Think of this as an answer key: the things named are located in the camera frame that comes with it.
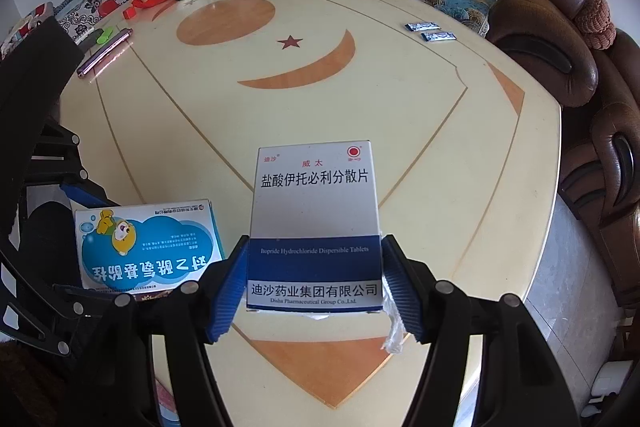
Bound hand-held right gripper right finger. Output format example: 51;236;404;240
380;234;583;427

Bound smartphone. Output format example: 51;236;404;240
75;26;134;78

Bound beige wooden coffee table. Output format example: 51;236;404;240
56;0;564;427

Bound blue cartoon medicine box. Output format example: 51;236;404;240
73;199;227;296

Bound black flat tool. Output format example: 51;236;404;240
74;32;101;54

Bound red plastic tray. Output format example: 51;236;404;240
122;0;177;20

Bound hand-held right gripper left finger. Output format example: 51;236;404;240
107;234;251;427

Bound pink round cushion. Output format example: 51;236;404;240
584;25;617;50
572;0;617;33

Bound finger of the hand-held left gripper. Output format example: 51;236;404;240
0;257;134;369
31;126;109;212

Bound white and blue medicine box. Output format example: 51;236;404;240
246;139;386;316

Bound brown leather sofa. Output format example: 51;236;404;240
257;0;599;108

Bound clear plastic wrapper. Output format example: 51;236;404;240
383;299;407;355

